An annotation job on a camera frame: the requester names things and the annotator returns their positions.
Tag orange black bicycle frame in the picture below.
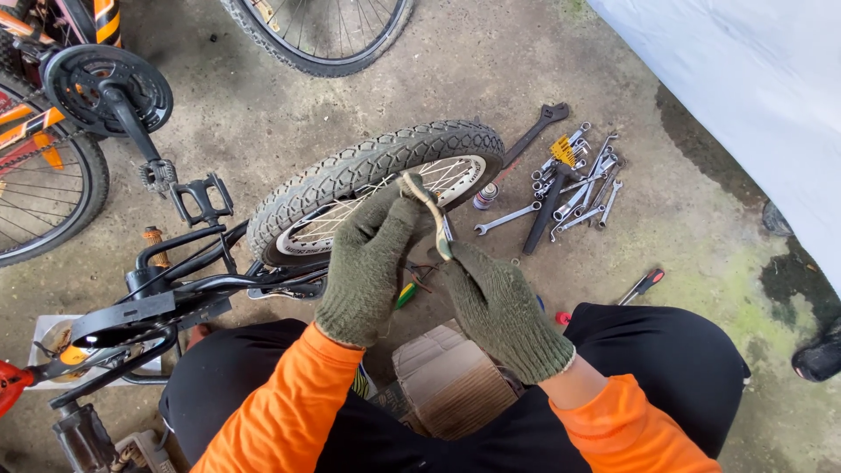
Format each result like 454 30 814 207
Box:
0 0 123 173

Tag small spray can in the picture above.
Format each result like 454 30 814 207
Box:
472 182 501 212

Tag red black screwdriver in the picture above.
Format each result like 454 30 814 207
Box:
617 267 666 307

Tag black handled hammer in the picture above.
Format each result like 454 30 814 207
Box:
522 162 583 256

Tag worn beige strip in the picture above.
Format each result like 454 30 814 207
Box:
399 171 455 263

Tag red tool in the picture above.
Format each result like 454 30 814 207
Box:
0 359 35 419

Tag white tarpaulin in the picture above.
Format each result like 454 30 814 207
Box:
586 0 841 297

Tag person's black trousers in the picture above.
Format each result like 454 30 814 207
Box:
158 302 752 473

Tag large spoked bicycle wheel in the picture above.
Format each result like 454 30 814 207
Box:
0 68 111 268
219 0 415 79

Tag person's right hand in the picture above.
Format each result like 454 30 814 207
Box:
430 240 577 386

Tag black crankset with chainring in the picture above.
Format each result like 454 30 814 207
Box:
42 44 175 165

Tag white tray with parts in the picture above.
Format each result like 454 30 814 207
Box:
25 314 163 392

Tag cardboard box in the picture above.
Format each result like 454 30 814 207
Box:
392 319 524 441

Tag small wheel with grey tyre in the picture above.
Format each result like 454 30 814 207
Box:
246 119 506 268

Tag grey metal bicycle pedal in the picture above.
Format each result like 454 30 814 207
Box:
138 159 179 197

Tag person's left hand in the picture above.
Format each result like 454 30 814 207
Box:
314 173 437 349

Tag orange handlebar grip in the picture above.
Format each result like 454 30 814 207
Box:
142 226 172 269

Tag black small bicycle frame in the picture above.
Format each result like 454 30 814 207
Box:
49 220 329 409

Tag black adjustable wrench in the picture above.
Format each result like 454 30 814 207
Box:
502 102 571 171

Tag pile of chrome wrenches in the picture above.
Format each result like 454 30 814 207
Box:
474 121 625 244

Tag yellow hex key set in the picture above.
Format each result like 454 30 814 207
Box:
550 134 580 169

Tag dirty black bicycle pedal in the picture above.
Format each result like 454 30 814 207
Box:
51 401 122 473

